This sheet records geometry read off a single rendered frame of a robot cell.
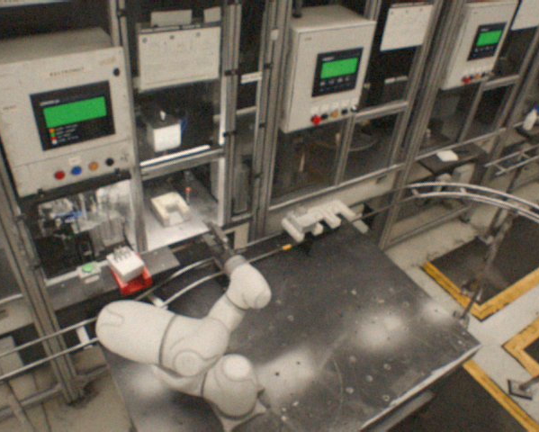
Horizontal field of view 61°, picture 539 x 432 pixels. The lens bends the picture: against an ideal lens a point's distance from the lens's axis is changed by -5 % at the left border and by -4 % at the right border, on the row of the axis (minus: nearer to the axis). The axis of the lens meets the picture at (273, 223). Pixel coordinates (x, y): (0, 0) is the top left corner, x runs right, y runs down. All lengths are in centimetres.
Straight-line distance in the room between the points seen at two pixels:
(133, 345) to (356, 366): 116
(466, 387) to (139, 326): 228
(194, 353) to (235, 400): 66
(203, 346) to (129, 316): 20
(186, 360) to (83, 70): 96
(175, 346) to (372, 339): 125
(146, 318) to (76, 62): 83
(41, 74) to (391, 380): 173
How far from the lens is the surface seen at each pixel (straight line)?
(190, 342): 114
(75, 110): 165
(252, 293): 165
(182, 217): 229
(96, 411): 277
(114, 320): 122
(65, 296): 204
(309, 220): 232
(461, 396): 305
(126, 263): 196
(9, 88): 161
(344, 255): 254
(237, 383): 170
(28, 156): 172
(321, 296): 231
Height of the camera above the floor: 241
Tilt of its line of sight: 41 degrees down
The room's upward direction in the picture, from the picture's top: 7 degrees clockwise
